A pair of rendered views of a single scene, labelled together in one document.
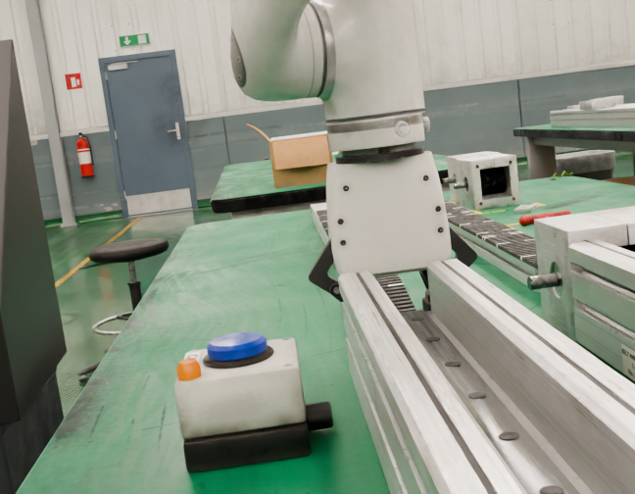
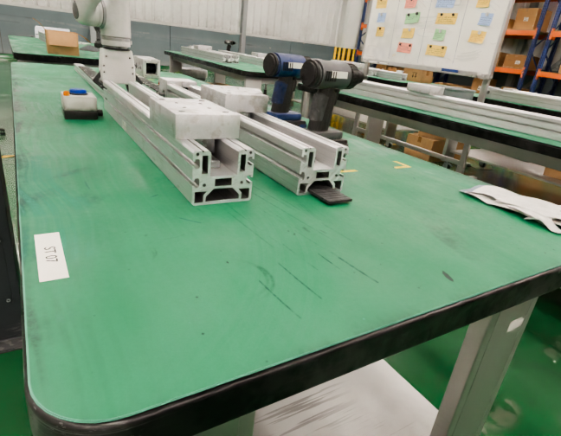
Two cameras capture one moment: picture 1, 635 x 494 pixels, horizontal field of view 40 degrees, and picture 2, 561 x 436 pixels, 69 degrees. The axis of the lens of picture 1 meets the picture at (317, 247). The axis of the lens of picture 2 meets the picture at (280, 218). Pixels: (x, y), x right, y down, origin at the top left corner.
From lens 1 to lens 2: 0.69 m
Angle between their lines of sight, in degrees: 33
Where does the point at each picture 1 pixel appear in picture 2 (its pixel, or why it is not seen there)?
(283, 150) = (53, 35)
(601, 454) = not seen: hidden behind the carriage
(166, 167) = not seen: outside the picture
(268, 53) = (87, 11)
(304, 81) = (96, 22)
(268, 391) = (87, 101)
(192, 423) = (67, 106)
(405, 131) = (125, 43)
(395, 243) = (119, 74)
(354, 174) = (108, 53)
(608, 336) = not seen: hidden behind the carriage
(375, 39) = (118, 15)
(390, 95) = (121, 32)
